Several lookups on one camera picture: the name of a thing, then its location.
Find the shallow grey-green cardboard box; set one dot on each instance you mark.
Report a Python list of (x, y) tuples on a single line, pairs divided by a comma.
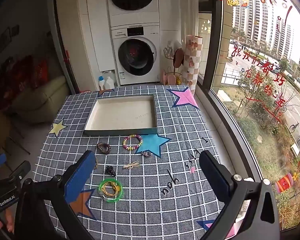
[(122, 115)]

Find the green plastic bangle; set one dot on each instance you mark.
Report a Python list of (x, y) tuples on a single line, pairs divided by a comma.
[(120, 193)]

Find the dark window frame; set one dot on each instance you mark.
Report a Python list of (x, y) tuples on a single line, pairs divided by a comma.
[(215, 42)]

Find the cream sofa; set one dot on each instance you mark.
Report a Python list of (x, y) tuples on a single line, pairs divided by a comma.
[(40, 97)]

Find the grey checked star tablecloth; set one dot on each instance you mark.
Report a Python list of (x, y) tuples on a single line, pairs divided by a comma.
[(152, 205)]

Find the gold bangle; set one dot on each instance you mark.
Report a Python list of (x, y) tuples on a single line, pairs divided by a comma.
[(117, 187)]

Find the person's left hand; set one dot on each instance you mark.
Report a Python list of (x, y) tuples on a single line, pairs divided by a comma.
[(10, 223)]

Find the silver heart pendant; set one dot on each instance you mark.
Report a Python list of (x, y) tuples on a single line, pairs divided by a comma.
[(146, 154)]

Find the red cushion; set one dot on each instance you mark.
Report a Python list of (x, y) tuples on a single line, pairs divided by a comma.
[(22, 77)]

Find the tall white cabinet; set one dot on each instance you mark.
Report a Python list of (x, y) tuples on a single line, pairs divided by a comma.
[(95, 30)]

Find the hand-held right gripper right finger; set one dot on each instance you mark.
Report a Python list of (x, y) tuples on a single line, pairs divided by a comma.
[(216, 177)]

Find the white washing machine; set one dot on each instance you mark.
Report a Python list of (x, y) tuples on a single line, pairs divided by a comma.
[(150, 72)]

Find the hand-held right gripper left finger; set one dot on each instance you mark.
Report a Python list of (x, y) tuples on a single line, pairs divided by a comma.
[(80, 177)]

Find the red lantern window sticker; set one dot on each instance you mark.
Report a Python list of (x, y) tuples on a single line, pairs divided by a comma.
[(283, 183)]

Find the beige hair clip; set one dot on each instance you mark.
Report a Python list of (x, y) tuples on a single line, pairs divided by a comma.
[(131, 165)]

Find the black hair clip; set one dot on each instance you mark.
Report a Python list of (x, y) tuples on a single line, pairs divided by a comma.
[(110, 171)]

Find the pink checkered paper roll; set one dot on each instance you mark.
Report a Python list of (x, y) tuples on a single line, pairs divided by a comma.
[(192, 60)]

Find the small blue-capped detergent bottle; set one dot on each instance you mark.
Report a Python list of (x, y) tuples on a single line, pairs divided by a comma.
[(101, 83)]

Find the red window sticker writing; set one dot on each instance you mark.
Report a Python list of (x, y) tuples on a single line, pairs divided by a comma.
[(256, 65)]

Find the large white detergent bottle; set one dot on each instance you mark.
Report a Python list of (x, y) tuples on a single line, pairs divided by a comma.
[(110, 81)]

